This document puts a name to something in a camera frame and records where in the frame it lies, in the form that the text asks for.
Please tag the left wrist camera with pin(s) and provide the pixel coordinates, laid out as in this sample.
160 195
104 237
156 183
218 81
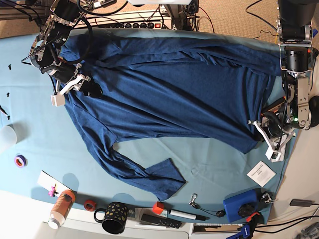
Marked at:
275 155

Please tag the red tape roll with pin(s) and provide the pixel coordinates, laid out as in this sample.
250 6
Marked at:
89 205

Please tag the blue box with knob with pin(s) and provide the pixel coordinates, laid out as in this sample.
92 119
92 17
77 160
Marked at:
242 205

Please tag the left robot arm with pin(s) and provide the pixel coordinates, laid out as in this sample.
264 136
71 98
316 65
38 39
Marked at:
297 62

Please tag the black adapter block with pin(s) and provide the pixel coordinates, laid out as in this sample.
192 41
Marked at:
301 203

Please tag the translucent plastic cup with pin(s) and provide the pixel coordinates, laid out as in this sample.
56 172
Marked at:
8 138

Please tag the orange supplement bottle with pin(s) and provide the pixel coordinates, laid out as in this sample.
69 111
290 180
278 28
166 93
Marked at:
61 209

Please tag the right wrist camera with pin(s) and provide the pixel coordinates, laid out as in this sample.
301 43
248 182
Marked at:
57 100

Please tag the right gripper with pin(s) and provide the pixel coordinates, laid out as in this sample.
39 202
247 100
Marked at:
88 87

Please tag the orange black clamp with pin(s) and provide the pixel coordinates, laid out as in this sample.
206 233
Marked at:
314 54

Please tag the dark blue t-shirt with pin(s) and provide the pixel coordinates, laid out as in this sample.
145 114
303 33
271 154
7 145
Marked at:
169 87

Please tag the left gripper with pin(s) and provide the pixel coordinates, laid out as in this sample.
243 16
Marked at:
257 124

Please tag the blue orange bottom clamp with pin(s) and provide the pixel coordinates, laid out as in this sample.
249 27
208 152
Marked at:
246 232

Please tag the black computer mouse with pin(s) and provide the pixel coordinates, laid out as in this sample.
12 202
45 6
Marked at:
314 110

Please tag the white paper card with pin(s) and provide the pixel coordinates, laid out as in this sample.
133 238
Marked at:
261 173

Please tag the black remote control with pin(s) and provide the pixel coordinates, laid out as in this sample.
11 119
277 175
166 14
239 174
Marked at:
161 221

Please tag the metal carabiner keyring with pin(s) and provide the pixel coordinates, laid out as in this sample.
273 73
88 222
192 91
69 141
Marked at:
267 198

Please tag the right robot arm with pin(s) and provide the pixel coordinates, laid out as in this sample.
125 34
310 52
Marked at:
44 54

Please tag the black mug gold dots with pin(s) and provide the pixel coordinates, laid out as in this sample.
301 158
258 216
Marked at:
114 219

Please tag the white power strip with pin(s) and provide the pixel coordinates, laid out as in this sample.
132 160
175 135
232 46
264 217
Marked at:
148 19

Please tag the pink small toy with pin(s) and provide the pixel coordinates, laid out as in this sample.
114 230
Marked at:
53 191

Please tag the orange black utility knife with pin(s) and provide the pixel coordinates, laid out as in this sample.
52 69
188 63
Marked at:
271 109

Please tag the light blue table cloth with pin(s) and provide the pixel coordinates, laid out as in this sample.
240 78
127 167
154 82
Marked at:
49 140

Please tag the orange red cube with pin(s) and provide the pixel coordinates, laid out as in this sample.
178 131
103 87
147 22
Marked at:
158 208

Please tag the white paper sheet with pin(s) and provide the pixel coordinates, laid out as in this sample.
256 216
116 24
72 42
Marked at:
46 181

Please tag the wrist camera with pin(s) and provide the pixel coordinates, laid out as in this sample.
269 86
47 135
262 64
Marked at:
275 155
57 100

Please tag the purple tape roll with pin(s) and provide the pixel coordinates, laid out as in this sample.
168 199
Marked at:
20 161

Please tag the white marker pen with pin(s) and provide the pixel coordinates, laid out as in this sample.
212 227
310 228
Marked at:
186 215

